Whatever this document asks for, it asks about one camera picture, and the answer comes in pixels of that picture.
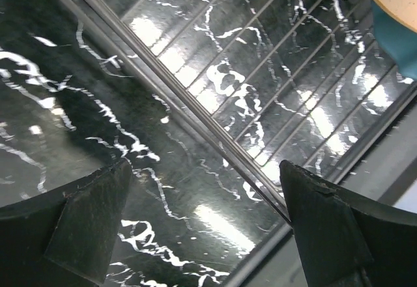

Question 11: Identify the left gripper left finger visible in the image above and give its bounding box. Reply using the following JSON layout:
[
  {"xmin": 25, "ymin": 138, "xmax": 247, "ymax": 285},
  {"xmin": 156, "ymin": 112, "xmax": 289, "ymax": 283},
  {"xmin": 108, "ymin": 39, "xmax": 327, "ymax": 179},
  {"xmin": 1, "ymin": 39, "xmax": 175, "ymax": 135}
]
[{"xmin": 1, "ymin": 159, "xmax": 132, "ymax": 286}]

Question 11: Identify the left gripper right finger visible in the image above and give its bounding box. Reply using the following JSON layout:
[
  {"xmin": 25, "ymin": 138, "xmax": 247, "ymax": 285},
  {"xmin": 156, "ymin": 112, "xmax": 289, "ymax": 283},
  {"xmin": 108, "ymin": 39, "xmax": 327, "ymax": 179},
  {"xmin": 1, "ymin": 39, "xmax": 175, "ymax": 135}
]
[{"xmin": 280, "ymin": 160, "xmax": 416, "ymax": 286}]

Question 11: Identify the black wire dish rack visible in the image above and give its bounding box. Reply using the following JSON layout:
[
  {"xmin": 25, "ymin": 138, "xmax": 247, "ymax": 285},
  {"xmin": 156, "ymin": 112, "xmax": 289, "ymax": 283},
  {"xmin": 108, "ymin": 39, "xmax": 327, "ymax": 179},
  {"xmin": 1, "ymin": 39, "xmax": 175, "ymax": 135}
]
[{"xmin": 60, "ymin": 0, "xmax": 416, "ymax": 209}]

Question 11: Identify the teal scalloped plate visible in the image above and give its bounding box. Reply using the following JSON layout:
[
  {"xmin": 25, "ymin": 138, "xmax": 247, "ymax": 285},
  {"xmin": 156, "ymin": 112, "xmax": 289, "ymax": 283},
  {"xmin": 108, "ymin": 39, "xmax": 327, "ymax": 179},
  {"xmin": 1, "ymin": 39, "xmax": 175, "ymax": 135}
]
[{"xmin": 371, "ymin": 1, "xmax": 416, "ymax": 81}]

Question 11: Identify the black marble pattern mat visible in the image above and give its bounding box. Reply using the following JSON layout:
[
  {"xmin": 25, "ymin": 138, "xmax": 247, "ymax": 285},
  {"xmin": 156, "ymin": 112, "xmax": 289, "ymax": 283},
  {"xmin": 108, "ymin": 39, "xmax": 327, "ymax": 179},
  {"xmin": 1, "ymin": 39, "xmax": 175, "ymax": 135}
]
[{"xmin": 1, "ymin": 0, "xmax": 416, "ymax": 286}]

